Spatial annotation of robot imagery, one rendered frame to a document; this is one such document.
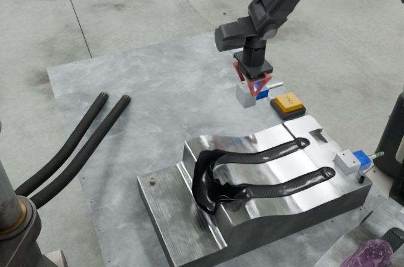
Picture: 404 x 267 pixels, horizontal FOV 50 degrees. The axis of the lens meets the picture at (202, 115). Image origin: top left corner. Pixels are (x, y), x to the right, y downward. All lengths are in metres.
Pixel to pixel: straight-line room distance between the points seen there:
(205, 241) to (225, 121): 0.45
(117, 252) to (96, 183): 0.21
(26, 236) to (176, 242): 0.32
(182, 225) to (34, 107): 1.85
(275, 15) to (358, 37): 2.43
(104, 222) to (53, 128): 1.50
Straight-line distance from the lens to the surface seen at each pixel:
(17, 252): 0.82
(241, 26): 1.03
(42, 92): 2.81
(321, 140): 1.20
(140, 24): 3.33
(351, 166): 1.09
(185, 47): 1.61
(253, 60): 1.10
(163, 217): 1.01
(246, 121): 1.31
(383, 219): 1.10
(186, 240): 0.97
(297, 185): 1.06
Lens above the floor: 1.69
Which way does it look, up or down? 42 degrees down
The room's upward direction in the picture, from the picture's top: 1 degrees clockwise
